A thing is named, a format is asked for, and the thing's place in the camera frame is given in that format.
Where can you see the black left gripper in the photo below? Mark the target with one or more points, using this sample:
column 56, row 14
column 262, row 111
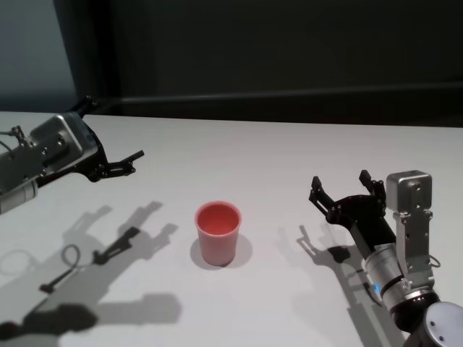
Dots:
column 94, row 148

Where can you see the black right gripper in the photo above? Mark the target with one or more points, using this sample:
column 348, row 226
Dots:
column 365, row 220

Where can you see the pink plastic cup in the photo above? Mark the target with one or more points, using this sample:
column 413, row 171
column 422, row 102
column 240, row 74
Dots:
column 218, row 235

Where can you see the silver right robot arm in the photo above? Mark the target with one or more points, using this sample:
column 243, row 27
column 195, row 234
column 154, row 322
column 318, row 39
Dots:
column 388, row 269

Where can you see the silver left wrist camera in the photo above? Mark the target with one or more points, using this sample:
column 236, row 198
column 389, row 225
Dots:
column 54, row 141

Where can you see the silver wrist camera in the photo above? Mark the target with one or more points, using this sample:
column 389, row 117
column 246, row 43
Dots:
column 408, row 191
column 54, row 141

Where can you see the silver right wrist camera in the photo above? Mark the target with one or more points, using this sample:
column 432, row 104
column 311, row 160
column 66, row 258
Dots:
column 408, row 191

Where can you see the black vertical post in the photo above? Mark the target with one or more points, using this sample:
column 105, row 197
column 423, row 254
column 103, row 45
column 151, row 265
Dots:
column 108, row 54

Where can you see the thin grey low rail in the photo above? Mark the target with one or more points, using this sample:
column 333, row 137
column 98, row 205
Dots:
column 289, row 108

